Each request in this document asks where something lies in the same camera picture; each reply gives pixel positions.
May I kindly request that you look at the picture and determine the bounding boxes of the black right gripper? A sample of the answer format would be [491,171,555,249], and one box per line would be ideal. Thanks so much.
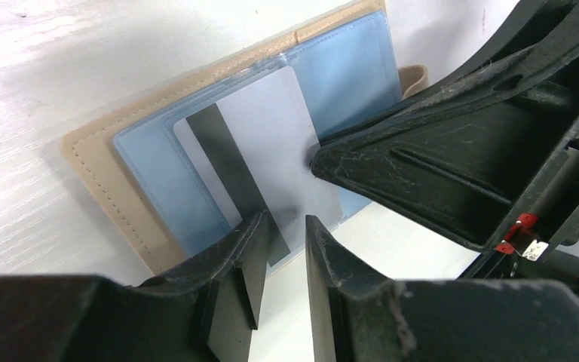
[311,65,579,297]

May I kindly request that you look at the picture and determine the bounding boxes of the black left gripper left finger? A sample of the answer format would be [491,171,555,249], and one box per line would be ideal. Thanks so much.
[0,211,270,361]

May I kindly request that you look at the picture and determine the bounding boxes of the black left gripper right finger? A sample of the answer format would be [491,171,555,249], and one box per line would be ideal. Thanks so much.
[305,215,579,361]

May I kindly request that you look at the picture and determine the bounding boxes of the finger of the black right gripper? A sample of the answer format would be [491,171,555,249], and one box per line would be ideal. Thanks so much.
[325,1,579,140]

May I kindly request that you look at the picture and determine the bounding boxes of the beige card holder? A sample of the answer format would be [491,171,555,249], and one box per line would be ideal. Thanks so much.
[61,1,428,273]

